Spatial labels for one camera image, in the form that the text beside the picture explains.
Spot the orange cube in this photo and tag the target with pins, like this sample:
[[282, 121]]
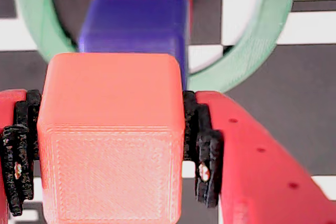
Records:
[[110, 129]]

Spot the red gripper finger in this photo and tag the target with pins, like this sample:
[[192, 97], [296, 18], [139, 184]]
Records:
[[257, 176], [13, 108]]

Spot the black white marker checkerboard mat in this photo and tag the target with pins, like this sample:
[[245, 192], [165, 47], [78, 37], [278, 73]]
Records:
[[288, 103]]

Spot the blue cube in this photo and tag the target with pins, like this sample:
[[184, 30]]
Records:
[[131, 24]]

